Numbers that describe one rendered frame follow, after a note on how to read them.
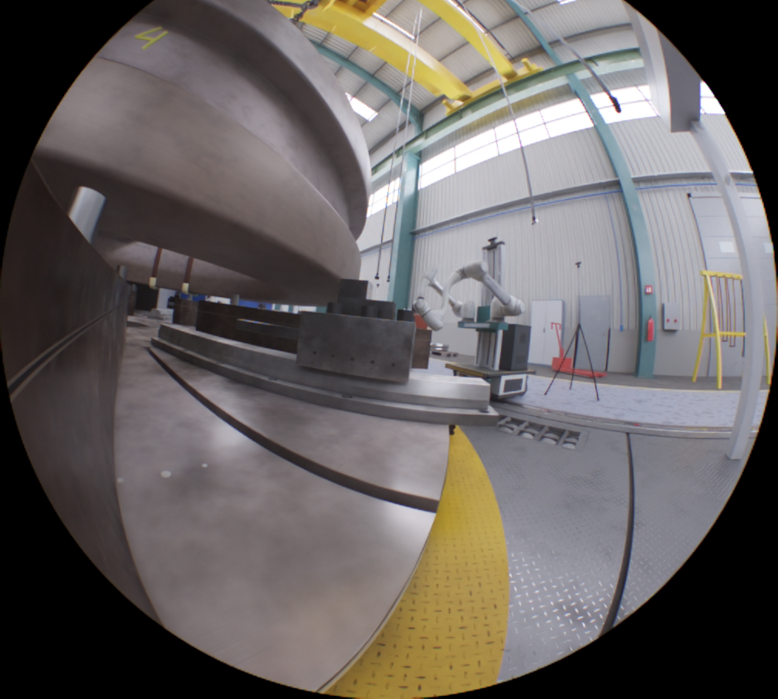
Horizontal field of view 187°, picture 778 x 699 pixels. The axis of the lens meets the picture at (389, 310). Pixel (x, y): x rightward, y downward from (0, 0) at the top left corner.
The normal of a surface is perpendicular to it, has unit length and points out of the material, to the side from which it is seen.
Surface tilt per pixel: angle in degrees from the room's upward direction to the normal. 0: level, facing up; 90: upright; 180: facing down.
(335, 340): 90
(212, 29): 180
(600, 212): 90
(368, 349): 90
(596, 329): 90
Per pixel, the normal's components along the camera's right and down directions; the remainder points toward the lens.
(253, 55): -0.11, 0.99
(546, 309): -0.79, -0.14
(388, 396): -0.13, -0.10
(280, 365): -0.08, -0.40
